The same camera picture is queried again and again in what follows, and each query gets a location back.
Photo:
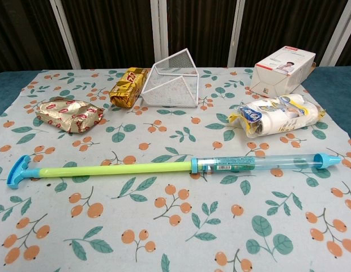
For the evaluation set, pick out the blue green water squirter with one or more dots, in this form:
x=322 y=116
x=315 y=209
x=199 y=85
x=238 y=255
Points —
x=107 y=170

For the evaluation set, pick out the gold chocolate bar package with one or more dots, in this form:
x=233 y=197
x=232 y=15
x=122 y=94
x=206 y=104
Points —
x=127 y=88

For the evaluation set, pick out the floral orange fruit tablecloth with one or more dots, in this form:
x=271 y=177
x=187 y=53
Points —
x=175 y=221

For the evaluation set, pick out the plastic pack of white rolls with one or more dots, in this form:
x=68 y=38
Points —
x=277 y=116

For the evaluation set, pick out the crinkled gold red-print snack bag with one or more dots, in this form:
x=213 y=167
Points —
x=68 y=113

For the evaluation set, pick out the white red product box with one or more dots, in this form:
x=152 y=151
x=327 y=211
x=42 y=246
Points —
x=277 y=73

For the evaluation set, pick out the black pleated backdrop curtain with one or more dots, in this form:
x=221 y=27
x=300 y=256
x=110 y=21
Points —
x=113 y=31

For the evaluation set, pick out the white partition frame post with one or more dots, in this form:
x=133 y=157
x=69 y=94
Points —
x=339 y=34
x=236 y=28
x=164 y=28
x=65 y=34

